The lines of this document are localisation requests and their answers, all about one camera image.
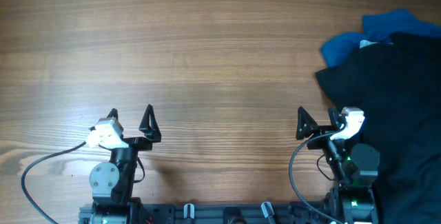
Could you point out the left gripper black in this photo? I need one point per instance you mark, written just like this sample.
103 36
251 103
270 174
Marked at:
151 134

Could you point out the grey patterned garment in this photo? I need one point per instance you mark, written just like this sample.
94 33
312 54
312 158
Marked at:
365 43

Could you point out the blue garment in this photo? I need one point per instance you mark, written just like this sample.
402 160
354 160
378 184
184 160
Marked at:
378 28

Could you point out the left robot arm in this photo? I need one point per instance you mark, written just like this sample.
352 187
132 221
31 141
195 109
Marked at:
112 182

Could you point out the black t-shirt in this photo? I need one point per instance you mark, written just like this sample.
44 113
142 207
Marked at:
397 86

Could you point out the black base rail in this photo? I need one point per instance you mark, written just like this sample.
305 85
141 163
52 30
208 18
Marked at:
291 213

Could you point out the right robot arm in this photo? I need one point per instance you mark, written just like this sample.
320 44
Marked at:
354 166

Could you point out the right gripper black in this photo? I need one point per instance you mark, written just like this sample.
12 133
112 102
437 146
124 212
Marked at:
312 125

